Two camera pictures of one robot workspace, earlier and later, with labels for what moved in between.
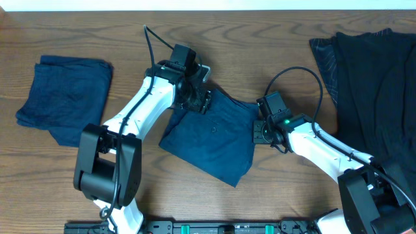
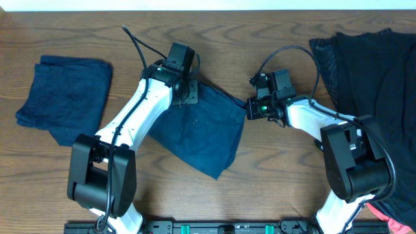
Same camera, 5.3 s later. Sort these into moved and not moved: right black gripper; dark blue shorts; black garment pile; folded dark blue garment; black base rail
Moved: dark blue shorts; right black gripper
Not moved: folded dark blue garment; black garment pile; black base rail
